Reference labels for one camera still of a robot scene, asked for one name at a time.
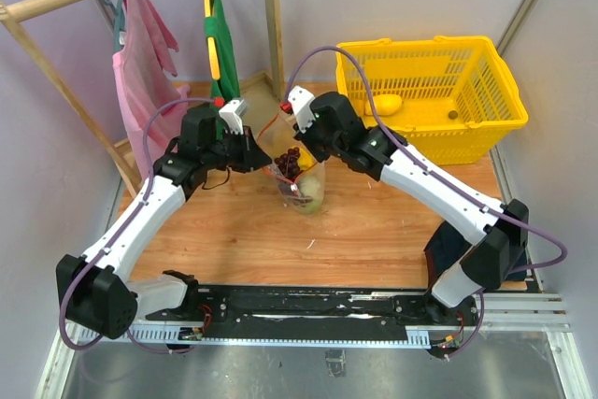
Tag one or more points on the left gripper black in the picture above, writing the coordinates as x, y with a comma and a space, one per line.
252, 155

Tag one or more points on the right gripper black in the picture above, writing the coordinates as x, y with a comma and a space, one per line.
305, 137

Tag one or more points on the yellow bell pepper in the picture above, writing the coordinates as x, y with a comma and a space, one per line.
305, 160

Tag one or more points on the dark red grapes bunch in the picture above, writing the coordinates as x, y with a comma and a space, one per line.
287, 164

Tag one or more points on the clear zip top bag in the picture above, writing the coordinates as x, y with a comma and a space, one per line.
276, 138

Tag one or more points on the green cabbage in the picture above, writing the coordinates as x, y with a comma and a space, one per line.
307, 195

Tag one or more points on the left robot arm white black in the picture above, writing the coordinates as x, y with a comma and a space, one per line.
95, 290

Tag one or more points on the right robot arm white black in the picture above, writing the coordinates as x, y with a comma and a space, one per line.
496, 232

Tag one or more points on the yellow mango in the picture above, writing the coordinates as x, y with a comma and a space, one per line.
385, 105

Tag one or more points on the green shirt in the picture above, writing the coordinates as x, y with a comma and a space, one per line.
228, 86

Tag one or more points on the yellow plastic basket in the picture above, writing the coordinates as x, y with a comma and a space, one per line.
435, 76

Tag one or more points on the pink shirt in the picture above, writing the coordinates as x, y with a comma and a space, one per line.
142, 65

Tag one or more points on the dark navy cloth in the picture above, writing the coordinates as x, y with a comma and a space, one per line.
445, 247

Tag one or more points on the yellow hanger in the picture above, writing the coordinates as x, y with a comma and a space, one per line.
214, 64

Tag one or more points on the teal hanger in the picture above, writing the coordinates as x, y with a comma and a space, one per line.
114, 11

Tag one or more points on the wooden clothes rack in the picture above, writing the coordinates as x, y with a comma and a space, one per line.
44, 141

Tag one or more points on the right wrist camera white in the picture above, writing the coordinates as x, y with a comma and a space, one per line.
298, 104

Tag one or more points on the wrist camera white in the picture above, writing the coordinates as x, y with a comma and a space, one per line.
298, 104
232, 114

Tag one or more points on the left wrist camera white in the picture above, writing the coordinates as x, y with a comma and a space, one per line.
232, 114

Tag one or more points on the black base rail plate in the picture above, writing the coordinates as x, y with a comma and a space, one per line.
305, 316

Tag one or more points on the aluminium frame rail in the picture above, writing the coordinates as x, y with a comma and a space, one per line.
522, 346

